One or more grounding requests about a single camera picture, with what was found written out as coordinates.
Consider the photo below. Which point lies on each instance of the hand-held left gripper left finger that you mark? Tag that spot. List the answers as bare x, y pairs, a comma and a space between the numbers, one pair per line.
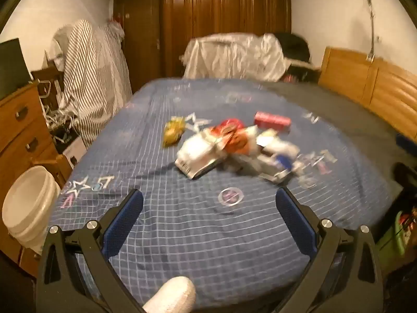
125, 221

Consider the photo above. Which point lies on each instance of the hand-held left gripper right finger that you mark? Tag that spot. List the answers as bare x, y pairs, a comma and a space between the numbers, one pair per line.
295, 225

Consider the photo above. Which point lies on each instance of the white plastic bucket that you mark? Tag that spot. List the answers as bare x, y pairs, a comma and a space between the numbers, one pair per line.
29, 202

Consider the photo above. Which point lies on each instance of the person's left hand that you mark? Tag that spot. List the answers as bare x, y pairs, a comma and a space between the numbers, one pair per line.
171, 295

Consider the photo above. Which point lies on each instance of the white blue snack packet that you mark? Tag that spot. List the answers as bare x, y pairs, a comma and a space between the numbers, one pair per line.
280, 156

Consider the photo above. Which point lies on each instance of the blue checked bedsheet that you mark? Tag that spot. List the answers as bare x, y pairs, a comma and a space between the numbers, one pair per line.
202, 234

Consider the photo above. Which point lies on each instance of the light wooden chair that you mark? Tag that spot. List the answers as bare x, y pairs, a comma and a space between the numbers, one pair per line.
60, 166

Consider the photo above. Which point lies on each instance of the white cardboard box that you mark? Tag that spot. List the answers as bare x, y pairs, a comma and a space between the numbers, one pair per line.
75, 150

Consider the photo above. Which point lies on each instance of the green bag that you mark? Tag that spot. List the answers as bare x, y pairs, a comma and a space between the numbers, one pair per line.
391, 234

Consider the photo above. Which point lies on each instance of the orange white box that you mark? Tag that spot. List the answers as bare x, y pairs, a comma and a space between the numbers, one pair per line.
239, 141

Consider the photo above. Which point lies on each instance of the yellow snack packet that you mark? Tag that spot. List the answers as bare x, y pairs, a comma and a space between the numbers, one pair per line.
174, 130

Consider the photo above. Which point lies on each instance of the red rectangular box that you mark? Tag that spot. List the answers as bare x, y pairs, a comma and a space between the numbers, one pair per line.
272, 120

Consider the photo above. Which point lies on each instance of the grey blanket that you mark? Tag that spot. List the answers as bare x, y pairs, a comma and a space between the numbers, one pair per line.
358, 130

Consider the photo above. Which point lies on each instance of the wooden dresser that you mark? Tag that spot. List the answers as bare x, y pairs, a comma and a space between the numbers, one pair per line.
22, 127

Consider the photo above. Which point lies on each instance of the grey striped cloth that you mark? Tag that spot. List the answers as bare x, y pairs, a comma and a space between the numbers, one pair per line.
94, 81

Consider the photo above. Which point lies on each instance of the wooden bed headboard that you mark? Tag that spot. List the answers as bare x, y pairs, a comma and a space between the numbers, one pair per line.
358, 78

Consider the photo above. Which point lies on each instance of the dark wooden chair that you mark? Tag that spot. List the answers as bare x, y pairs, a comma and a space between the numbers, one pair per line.
49, 73

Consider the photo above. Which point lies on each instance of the black coat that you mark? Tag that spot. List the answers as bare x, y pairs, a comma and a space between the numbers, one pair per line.
295, 47

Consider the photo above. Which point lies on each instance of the white satin cloth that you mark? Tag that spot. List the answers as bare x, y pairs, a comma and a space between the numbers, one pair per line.
234, 55

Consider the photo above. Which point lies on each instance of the brown wooden door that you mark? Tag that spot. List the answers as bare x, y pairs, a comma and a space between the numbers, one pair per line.
143, 39

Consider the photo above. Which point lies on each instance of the black flat television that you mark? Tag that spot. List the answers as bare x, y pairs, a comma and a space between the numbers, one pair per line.
11, 68

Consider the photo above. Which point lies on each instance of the brown wooden wardrobe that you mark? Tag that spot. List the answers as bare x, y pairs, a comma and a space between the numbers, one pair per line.
228, 6

